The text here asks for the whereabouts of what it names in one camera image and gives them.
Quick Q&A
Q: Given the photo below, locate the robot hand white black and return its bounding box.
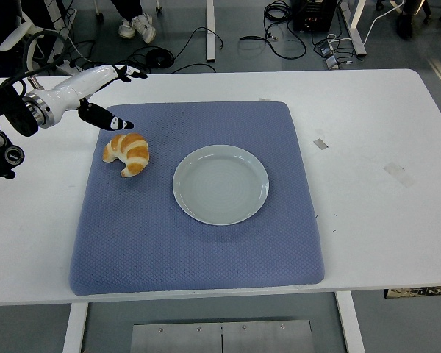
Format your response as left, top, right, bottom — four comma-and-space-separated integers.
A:
43, 64, 148, 132

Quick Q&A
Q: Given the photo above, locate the croissant bread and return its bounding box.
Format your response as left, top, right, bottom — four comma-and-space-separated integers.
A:
102, 132, 151, 178

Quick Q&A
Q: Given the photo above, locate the person's white shoe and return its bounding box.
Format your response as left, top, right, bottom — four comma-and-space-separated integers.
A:
118, 18, 136, 39
132, 13, 157, 44

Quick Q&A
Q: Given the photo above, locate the white chair armrest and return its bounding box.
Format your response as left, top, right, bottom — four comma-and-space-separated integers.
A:
0, 20, 34, 51

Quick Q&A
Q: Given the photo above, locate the white desk foot beam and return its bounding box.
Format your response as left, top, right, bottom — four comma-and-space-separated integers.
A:
340, 0, 368, 57
205, 0, 217, 62

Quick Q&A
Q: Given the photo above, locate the blue quilted mat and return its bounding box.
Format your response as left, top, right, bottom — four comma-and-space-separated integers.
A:
68, 101, 326, 297

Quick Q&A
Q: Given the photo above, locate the grey round plate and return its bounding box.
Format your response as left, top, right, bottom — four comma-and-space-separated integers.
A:
172, 144, 270, 226

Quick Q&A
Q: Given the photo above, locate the black electronics box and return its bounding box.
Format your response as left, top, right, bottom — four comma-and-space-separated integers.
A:
292, 0, 340, 32

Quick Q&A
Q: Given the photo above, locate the white table leg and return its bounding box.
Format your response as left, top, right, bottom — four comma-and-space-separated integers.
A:
334, 291, 366, 353
61, 302, 90, 353

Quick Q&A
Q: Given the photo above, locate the grey metal plate with screws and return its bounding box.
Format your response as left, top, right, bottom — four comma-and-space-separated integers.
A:
130, 319, 314, 353

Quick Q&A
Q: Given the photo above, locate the person's black shoe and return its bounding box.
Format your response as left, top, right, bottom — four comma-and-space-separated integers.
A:
395, 13, 415, 40

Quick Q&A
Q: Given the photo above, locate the long grey tape patch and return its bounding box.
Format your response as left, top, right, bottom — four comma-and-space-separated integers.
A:
383, 162, 417, 188

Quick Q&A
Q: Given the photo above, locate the patterned sticker under table edge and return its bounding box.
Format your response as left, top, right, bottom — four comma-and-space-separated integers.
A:
384, 286, 441, 299

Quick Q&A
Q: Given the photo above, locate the coiled black cable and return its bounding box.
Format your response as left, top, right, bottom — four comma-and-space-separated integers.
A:
146, 47, 176, 69

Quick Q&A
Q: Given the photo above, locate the long black floor cable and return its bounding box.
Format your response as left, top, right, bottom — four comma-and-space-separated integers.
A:
171, 27, 225, 74

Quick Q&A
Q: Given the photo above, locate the black cable bundle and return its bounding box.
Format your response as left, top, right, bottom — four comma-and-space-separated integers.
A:
240, 0, 308, 60

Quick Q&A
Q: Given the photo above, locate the white cable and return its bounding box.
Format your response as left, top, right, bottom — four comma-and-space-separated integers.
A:
362, 0, 405, 43

